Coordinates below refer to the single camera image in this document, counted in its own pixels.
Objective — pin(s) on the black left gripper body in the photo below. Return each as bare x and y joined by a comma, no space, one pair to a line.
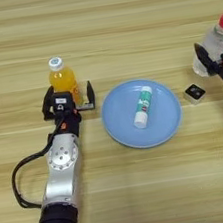
68,123

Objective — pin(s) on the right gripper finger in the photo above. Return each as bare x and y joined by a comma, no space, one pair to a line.
207,62

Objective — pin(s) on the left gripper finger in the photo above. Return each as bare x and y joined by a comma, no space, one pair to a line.
91,93
47,104

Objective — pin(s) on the clear bottle red cap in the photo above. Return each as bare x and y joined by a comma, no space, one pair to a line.
216,42

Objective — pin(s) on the orange juice bottle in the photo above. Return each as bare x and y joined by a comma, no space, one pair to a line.
63,80

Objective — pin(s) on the small black white cube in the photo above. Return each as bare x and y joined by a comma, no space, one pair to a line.
195,93

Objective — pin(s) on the white green glue stick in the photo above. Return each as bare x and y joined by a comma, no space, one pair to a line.
143,105

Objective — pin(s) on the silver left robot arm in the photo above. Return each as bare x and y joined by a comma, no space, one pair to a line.
63,171

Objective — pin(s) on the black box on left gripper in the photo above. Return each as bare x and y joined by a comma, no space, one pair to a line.
62,102

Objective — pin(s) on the blue round plate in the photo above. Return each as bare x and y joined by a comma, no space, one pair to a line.
165,122

